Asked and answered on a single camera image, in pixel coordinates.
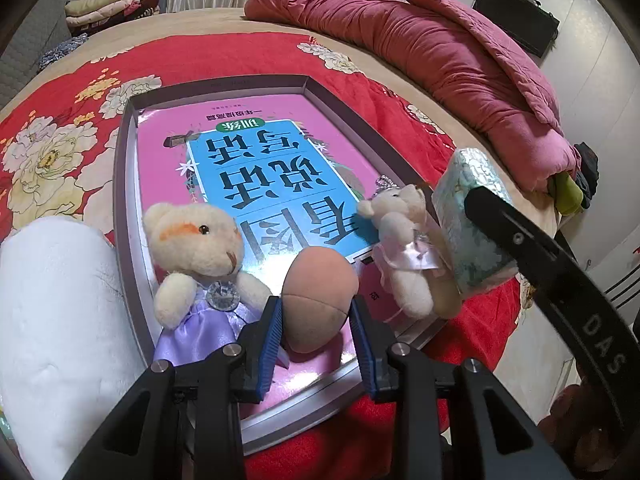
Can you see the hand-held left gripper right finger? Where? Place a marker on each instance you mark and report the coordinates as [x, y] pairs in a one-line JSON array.
[[367, 355]]

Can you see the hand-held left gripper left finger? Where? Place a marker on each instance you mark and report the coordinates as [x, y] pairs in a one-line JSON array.
[[265, 355]]

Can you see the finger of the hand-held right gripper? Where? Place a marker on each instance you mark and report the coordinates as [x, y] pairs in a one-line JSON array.
[[505, 225]]

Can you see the green patterned tissue pack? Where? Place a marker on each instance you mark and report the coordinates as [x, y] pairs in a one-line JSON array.
[[465, 240]]

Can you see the pink makeup sponge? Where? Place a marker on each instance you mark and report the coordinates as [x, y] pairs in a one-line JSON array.
[[317, 290]]

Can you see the teddy bear with pink dress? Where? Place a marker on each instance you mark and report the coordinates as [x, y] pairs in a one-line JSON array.
[[405, 240]]

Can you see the teddy bear with purple dress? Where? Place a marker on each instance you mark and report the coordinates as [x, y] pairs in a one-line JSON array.
[[195, 245]]

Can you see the white toilet paper roll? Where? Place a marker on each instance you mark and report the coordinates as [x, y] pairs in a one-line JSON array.
[[65, 320]]

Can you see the dark cardboard box tray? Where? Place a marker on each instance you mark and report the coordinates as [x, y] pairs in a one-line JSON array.
[[125, 185]]

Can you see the person's right hand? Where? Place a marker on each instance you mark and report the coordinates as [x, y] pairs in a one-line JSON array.
[[585, 425]]

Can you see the green cloth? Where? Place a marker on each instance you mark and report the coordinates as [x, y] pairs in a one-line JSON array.
[[567, 195]]

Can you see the dark garment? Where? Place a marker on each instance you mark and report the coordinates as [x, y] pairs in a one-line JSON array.
[[587, 170]]

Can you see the pink quilt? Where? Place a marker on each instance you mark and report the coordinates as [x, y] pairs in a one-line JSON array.
[[425, 60]]

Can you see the pink and blue book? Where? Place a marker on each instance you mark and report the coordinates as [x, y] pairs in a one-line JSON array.
[[250, 160]]

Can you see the black television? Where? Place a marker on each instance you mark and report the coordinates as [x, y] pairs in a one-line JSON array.
[[517, 20]]

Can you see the red floral blanket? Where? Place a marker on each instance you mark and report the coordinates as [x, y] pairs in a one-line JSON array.
[[75, 105]]

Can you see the blue patterned cloth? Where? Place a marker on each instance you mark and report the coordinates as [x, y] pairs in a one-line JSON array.
[[62, 51]]

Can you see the beige folded cloth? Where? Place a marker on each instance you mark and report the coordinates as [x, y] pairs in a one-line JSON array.
[[100, 0]]

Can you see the grey quilted cover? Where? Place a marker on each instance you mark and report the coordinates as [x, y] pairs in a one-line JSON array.
[[20, 45]]

